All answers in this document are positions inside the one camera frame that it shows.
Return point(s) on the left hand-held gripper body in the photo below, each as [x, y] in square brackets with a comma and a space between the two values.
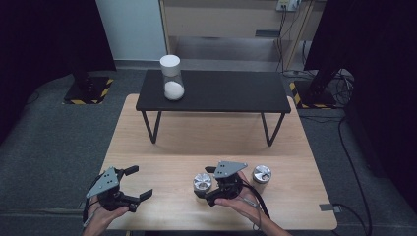
[106, 182]

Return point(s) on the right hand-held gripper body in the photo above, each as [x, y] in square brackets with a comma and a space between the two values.
[229, 170]

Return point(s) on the glass jar with yellow powder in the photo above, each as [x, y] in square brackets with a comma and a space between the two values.
[202, 182]

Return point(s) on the glass jar with brown powder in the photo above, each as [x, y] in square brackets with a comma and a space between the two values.
[261, 173]

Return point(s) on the black metal shelf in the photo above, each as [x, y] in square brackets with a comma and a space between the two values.
[229, 91]

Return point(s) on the white-lidded jar with white powder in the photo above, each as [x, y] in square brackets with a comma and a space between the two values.
[173, 90]

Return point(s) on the person's left hand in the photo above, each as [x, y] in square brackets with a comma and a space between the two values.
[98, 219]

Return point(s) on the person's right hand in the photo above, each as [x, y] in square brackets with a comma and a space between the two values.
[249, 206]

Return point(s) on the black stand with striped base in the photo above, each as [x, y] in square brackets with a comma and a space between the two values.
[98, 85]
[308, 95]

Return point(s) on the grey tape piece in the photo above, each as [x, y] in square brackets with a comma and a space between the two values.
[326, 207]

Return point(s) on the wooden cabinet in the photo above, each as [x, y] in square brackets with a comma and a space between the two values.
[223, 23]

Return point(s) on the white power strip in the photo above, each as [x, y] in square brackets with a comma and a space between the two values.
[286, 5]

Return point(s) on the white wall panel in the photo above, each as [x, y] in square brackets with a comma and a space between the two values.
[131, 29]

